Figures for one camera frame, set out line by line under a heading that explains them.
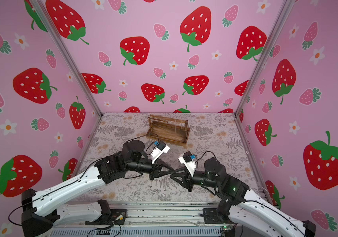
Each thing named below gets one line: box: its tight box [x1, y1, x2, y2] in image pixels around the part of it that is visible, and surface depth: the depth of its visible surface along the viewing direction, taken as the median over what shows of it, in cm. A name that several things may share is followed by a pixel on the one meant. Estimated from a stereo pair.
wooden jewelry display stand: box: [146, 114, 191, 145], surface depth 112 cm
